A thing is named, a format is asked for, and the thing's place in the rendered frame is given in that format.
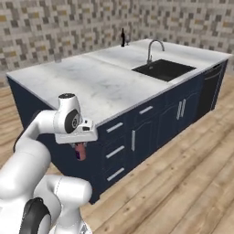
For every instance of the dark wine bottle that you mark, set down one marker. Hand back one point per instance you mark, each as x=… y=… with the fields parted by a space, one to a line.
x=123 y=39

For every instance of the dark blue kitchen island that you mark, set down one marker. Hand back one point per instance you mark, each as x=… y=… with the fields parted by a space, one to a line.
x=158 y=128

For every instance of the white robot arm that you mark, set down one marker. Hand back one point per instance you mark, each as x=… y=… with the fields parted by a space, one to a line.
x=27 y=158

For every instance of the black sink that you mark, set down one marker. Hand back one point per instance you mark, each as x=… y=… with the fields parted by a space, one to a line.
x=164 y=70

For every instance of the clear wine glass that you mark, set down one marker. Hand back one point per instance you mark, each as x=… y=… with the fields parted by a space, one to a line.
x=127 y=39

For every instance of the silver tap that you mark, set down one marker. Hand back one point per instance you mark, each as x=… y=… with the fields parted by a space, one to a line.
x=150 y=51

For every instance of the dark blue drawer front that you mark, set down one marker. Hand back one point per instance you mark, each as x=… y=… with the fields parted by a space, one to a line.
x=152 y=114
x=117 y=134
x=117 y=182
x=117 y=158

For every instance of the dark blue cupboard door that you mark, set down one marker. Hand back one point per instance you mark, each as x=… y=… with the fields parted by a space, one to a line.
x=144 y=141
x=169 y=125
x=190 y=111

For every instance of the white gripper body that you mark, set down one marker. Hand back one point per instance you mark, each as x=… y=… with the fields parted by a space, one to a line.
x=76 y=136

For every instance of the black dishwasher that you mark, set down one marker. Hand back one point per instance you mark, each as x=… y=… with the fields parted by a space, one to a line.
x=210 y=91

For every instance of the clear glass cup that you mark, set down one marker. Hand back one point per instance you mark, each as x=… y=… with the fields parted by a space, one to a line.
x=58 y=58

